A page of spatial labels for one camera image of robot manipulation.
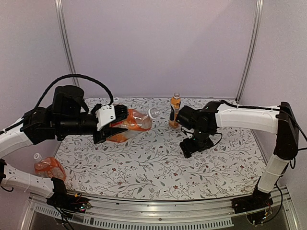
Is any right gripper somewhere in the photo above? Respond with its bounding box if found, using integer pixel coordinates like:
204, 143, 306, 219
179, 128, 213, 159

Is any orange bottle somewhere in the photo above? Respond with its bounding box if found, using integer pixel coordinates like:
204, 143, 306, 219
107, 107, 160, 143
33, 153, 66, 181
112, 97, 120, 106

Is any yellow dark-label bottle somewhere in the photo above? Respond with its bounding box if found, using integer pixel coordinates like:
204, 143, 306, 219
168, 92, 181, 128

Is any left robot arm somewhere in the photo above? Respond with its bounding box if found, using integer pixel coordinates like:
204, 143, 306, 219
0, 85, 129, 208

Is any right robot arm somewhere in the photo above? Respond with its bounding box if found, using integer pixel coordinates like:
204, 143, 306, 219
176, 100, 299, 213

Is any floral tablecloth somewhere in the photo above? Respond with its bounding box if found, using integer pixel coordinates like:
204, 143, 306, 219
56, 98, 265, 200

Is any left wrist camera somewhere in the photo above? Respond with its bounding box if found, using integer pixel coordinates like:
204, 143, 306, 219
91, 104, 129, 131

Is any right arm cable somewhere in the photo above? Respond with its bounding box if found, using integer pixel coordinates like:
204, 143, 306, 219
179, 126, 223, 148

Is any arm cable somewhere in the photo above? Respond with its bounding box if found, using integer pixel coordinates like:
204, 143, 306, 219
179, 126, 223, 148
33, 74, 114, 111

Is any aluminium front rail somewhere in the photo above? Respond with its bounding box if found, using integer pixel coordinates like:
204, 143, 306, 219
21, 186, 302, 230

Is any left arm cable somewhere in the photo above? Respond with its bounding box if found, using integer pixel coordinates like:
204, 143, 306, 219
33, 74, 114, 111

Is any right metal frame post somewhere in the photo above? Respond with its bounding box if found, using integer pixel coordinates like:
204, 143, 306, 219
236, 0, 264, 103

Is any metal frame post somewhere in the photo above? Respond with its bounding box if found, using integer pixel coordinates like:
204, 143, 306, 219
236, 0, 264, 103
54, 0, 76, 74

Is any left metal frame post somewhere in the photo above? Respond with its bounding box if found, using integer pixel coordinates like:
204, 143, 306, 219
54, 0, 76, 74

